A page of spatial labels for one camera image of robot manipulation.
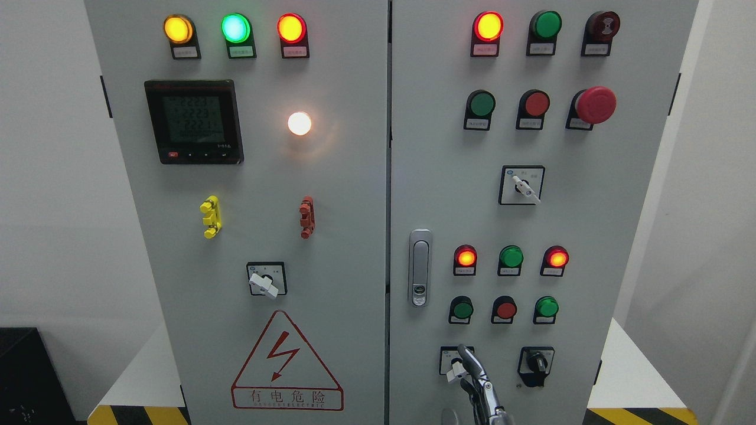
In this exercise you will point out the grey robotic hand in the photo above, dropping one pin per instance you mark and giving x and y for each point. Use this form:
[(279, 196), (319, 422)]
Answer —
[(469, 372)]

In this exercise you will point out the silver cabinet door handle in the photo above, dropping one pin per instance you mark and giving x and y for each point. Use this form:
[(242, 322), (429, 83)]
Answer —
[(419, 270)]

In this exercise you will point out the grey right cabinet door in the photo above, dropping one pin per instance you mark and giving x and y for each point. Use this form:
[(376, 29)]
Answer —
[(447, 179)]

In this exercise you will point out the grey cabinet door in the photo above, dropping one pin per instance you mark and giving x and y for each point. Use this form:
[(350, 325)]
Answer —
[(447, 179), (336, 279)]

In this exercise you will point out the grey left cabinet door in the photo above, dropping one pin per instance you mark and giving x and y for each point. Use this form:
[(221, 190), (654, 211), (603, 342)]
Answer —
[(336, 279)]

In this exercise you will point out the red push button lower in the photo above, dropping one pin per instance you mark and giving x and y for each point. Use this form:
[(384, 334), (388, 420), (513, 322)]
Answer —
[(503, 310)]

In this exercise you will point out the red push button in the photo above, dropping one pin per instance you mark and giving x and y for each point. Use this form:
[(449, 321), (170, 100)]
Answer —
[(503, 310), (533, 106)]

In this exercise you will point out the green push button lower right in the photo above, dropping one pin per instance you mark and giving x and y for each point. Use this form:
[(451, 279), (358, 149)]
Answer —
[(545, 311)]

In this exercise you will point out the white platform with hazard stripes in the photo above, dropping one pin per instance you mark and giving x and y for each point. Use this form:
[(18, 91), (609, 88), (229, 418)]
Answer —
[(628, 390)]

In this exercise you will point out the green indicator middle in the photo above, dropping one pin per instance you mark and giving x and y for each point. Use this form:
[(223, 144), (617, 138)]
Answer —
[(510, 261)]

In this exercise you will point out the red lit indicator middle left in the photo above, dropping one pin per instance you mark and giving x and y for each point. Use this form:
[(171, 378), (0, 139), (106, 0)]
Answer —
[(465, 260)]

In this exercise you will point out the red lit indicator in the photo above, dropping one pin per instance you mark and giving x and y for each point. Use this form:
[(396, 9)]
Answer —
[(554, 262), (485, 34), (465, 260)]

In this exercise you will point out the red lit indicator middle right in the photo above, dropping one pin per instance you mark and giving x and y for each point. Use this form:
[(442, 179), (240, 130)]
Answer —
[(554, 262)]

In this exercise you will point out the red electric hazard warning sign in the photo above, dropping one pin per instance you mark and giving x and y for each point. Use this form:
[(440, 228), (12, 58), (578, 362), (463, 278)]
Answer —
[(284, 372)]

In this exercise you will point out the red terminal connector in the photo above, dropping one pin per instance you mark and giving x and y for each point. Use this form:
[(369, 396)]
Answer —
[(307, 220)]

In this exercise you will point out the green push button upper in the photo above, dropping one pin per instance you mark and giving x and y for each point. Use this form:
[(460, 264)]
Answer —
[(479, 110)]

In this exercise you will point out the red push button upper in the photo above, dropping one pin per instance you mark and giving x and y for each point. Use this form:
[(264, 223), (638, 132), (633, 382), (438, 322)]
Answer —
[(533, 106)]

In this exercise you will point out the red emergency stop button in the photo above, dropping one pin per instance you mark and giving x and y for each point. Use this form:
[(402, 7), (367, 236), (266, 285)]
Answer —
[(590, 107)]

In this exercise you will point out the white glowing indicator lamp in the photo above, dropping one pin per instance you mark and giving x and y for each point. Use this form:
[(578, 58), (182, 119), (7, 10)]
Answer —
[(299, 123)]

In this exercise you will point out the yellow terminal connector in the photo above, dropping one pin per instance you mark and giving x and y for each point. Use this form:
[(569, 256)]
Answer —
[(211, 216)]

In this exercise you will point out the red lit indicator top right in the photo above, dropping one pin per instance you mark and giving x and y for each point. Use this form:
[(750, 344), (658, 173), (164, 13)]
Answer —
[(485, 34)]

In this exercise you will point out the green indicator top right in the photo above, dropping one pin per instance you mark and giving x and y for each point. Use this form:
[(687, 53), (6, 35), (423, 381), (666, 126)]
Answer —
[(543, 33)]

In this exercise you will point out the dark red buzzer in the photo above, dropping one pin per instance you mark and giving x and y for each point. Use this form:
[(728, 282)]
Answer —
[(600, 29)]

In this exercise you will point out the black digital power meter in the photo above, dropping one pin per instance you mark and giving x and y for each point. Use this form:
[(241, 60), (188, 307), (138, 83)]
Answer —
[(195, 121)]

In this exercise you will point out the red ringed indicator light left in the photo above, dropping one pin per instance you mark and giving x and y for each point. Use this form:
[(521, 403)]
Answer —
[(293, 33)]

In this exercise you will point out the black box bottom left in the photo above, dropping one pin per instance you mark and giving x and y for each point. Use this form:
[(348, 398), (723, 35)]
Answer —
[(30, 389)]

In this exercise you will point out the green lit indicator light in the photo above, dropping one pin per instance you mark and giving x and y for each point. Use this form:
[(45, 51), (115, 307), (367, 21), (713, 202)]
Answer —
[(238, 36)]

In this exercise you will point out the yellow indicator light top left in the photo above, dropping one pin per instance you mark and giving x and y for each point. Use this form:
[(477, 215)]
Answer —
[(182, 37)]

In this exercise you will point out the white lower selector switch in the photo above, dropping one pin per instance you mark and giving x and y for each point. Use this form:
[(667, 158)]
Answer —
[(450, 364)]

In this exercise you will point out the black lower selector switch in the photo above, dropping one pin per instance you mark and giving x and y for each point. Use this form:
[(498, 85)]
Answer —
[(535, 364)]

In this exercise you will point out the upper right selector switch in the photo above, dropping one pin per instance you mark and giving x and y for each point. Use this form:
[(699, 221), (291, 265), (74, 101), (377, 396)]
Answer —
[(521, 185)]

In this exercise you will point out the left door selector switch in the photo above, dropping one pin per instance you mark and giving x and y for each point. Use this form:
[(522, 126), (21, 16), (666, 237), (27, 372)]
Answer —
[(267, 278)]

